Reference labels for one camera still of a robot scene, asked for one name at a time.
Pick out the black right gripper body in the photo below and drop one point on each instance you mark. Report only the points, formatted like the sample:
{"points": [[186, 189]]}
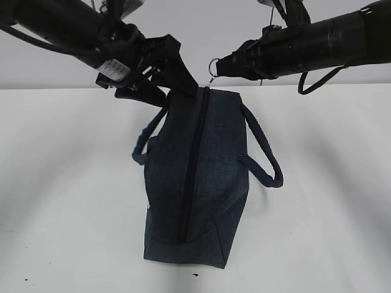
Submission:
{"points": [[271, 55]]}

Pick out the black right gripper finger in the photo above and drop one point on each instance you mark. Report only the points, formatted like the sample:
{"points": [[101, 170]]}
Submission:
{"points": [[235, 66]]}

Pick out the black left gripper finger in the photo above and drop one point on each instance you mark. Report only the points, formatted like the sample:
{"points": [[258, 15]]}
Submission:
{"points": [[173, 73], [142, 90]]}

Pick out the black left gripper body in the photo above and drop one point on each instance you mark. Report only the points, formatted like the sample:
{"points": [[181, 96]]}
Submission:
{"points": [[132, 61]]}

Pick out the dark blue zipper lunch bag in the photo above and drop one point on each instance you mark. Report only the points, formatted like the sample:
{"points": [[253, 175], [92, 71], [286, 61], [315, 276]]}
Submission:
{"points": [[198, 154]]}

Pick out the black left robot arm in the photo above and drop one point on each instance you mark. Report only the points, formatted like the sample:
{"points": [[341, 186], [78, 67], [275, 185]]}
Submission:
{"points": [[69, 27]]}

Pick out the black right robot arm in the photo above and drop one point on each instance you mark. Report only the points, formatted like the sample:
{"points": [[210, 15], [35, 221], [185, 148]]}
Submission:
{"points": [[353, 39]]}

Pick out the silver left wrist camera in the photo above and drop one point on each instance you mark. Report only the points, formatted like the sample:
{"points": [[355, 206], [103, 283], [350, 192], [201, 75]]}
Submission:
{"points": [[121, 7]]}

